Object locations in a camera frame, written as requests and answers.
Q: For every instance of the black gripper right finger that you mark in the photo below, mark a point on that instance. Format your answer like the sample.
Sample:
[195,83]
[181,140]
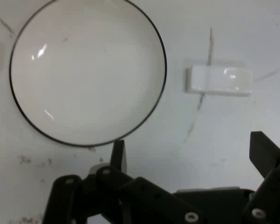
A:
[266,154]

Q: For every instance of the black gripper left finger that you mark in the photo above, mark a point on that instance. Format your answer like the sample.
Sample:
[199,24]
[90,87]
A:
[112,184]

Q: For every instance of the white plate with black rim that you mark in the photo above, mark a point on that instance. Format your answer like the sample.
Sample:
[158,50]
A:
[87,72]

